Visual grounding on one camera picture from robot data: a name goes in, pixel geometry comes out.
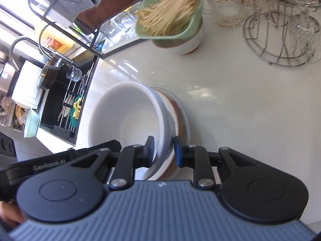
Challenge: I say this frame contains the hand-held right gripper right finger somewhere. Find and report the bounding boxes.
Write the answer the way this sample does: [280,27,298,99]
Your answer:
[174,136,254,191]

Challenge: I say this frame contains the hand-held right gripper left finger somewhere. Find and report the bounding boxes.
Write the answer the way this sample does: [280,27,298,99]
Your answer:
[70,136,154,191]

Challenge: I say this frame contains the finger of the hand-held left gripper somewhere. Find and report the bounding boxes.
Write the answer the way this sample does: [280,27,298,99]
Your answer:
[73,140,123,156]

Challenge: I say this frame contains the white plastic bowl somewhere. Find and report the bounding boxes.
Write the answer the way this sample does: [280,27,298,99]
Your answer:
[157,90,176,176]
[150,87,169,167]

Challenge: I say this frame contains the white plate with pink rose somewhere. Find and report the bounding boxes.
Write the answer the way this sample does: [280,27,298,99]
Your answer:
[153,87,191,181]

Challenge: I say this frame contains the cream ceramic bowl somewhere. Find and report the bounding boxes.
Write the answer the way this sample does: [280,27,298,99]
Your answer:
[88,82,162,181]

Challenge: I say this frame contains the person's left hand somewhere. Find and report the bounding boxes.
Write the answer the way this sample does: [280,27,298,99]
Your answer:
[0,201,26,230]

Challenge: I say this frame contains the black sink drain rack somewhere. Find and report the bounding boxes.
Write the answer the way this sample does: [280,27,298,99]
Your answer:
[53,72,91,139]

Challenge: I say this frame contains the green cloth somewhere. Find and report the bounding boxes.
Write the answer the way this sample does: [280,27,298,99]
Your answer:
[70,92,83,129]

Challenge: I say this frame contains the pale green container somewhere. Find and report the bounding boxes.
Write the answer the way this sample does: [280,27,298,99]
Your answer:
[23,107,41,138]

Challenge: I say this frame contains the yellow cloth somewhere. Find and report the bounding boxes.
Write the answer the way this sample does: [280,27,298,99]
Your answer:
[72,97,84,114]

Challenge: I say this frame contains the black kitchen sink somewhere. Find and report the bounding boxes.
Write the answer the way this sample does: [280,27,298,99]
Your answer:
[40,55,99,146]

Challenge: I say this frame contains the cut glass wine glass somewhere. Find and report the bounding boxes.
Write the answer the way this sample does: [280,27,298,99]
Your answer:
[66,65,83,82]

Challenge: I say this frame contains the dark metal pot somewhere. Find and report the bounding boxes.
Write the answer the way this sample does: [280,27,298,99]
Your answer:
[37,58,63,90]

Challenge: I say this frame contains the white drip tray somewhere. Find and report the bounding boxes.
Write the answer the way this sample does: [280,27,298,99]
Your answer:
[95,29,141,55]

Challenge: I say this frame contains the black metal dish rack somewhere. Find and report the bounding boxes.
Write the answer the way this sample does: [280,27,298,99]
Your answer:
[28,0,141,56]

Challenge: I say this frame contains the white bowl with red base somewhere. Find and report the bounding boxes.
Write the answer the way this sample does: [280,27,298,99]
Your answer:
[152,20,204,56]

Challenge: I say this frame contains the clear drinking glass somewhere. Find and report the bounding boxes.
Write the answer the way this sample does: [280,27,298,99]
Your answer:
[99,20,114,46]
[110,14,127,42]
[123,5,141,39]

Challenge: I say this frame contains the orange detergent bottle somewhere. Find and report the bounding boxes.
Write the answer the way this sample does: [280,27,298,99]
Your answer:
[35,19,76,54]

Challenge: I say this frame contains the tall steel faucet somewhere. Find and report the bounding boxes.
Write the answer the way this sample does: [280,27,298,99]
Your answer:
[9,37,74,71]

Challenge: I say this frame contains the pale dried noodles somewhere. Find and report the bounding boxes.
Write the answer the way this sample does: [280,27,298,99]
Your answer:
[137,0,200,37]

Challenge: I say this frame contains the green colander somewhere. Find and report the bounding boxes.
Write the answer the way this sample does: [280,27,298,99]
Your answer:
[135,0,204,49]

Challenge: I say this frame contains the brown cutting board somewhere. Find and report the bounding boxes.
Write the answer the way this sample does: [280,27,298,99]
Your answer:
[75,0,149,35]

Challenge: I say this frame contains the glass jar with red lid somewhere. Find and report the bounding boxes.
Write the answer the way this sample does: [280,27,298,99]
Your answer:
[201,0,246,30]

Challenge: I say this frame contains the wire cup rack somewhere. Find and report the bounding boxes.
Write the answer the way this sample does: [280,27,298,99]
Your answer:
[242,4,321,67]

